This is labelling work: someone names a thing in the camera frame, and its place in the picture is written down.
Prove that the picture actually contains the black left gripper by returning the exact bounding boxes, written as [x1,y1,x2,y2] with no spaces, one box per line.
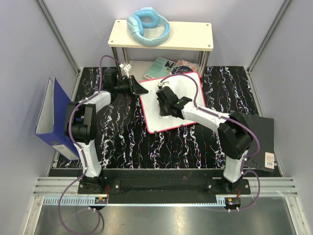
[114,76,148,97]

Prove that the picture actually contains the pink framed whiteboard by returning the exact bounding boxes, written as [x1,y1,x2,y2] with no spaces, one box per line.
[140,71,205,134]

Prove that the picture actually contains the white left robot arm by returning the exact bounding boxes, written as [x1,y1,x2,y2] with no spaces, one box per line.
[64,69,148,194]

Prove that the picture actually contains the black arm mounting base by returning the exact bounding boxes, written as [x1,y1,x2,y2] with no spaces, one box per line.
[78,169,251,206]

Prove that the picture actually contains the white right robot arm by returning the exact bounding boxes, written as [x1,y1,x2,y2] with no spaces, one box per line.
[156,86,252,194]

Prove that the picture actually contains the teal paperback book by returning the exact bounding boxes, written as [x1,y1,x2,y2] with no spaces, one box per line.
[143,57,176,80]

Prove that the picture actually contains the Little Women floral book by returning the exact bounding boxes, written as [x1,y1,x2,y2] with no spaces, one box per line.
[170,60,199,74]

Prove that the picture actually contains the white two-tier shelf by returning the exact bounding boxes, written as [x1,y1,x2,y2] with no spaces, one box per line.
[108,19,214,81]

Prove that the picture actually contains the light blue headphones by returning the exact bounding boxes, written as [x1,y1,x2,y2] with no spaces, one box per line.
[126,7,171,47]

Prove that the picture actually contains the black notebook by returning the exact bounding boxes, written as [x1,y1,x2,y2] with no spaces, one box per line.
[243,114,275,172]

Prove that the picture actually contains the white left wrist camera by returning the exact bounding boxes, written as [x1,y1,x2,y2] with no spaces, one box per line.
[119,63,132,77]

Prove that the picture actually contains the blue ring binder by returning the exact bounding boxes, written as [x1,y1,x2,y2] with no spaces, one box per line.
[35,78,80,161]

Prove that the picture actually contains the grey slotted cable duct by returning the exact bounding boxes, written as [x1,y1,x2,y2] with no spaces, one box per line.
[43,196,108,206]

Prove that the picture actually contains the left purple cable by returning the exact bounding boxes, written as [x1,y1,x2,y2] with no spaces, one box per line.
[58,55,125,235]

